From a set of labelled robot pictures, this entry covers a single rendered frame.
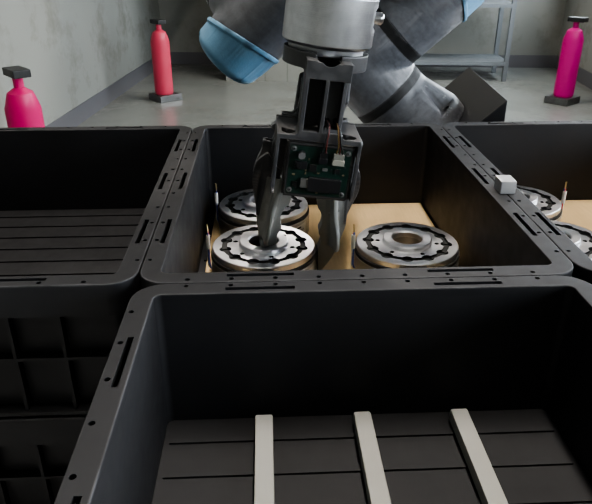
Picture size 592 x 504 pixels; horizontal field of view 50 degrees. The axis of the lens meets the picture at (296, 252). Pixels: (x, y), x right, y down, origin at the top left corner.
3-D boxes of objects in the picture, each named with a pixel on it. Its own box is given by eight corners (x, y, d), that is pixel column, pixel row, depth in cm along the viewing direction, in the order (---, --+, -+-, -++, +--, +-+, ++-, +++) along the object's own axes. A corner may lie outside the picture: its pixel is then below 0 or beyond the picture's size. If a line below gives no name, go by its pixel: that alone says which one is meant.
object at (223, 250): (216, 229, 68) (216, 224, 67) (311, 228, 68) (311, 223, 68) (208, 274, 58) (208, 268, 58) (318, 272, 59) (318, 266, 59)
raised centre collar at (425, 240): (376, 234, 65) (377, 228, 65) (423, 231, 66) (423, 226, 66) (388, 255, 61) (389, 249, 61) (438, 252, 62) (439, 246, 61)
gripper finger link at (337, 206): (319, 292, 60) (315, 200, 55) (315, 263, 65) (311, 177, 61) (352, 290, 60) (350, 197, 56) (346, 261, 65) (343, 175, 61)
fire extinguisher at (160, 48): (153, 95, 518) (145, 17, 492) (185, 96, 517) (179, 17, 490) (144, 103, 495) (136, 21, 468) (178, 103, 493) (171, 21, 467)
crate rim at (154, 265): (195, 144, 79) (194, 125, 77) (435, 141, 80) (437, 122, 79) (138, 315, 43) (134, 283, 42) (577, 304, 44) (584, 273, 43)
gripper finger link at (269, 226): (240, 279, 59) (268, 189, 55) (242, 251, 64) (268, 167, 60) (272, 288, 59) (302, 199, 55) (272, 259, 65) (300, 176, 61)
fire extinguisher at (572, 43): (585, 106, 483) (603, 19, 456) (548, 106, 485) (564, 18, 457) (573, 99, 508) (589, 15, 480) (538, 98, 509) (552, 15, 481)
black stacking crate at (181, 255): (201, 216, 83) (195, 130, 78) (428, 212, 84) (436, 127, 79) (155, 425, 47) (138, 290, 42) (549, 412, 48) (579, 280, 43)
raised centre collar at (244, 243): (239, 235, 65) (239, 229, 65) (287, 234, 65) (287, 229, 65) (237, 256, 61) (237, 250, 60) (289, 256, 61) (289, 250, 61)
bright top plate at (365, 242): (347, 229, 68) (347, 224, 67) (438, 224, 69) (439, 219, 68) (368, 273, 59) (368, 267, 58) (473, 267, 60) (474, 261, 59)
